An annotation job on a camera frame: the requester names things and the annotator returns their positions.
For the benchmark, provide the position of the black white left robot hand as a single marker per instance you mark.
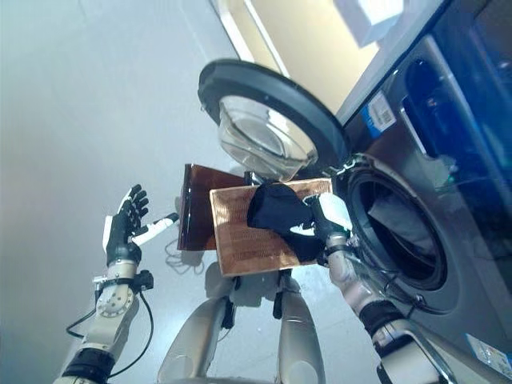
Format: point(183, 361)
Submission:
point(118, 236)

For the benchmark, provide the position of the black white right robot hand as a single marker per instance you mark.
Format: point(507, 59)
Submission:
point(332, 216)

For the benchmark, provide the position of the black garment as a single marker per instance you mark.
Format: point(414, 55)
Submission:
point(280, 212)

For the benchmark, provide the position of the light grey garment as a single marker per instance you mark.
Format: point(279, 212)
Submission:
point(400, 224)

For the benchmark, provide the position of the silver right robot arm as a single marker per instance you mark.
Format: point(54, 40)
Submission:
point(368, 304)

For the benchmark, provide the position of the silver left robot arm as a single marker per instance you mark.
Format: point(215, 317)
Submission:
point(108, 316)

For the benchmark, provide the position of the dark grey washing machine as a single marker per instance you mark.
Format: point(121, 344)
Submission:
point(472, 248)

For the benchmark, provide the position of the brown wicker laundry basket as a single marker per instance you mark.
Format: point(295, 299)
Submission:
point(240, 240)

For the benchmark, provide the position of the blue white label sticker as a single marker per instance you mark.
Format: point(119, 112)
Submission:
point(378, 115)

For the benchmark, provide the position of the silver right robot leg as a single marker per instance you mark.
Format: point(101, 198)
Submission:
point(300, 336)

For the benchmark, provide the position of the round glass washer door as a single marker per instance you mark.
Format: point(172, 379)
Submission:
point(280, 96)

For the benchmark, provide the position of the white cabinet side panel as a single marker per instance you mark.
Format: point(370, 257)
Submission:
point(392, 64)

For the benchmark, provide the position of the white counter cabinet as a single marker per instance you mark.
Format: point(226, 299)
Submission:
point(312, 48)

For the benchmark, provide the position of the white energy label sticker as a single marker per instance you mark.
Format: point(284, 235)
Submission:
point(488, 352)

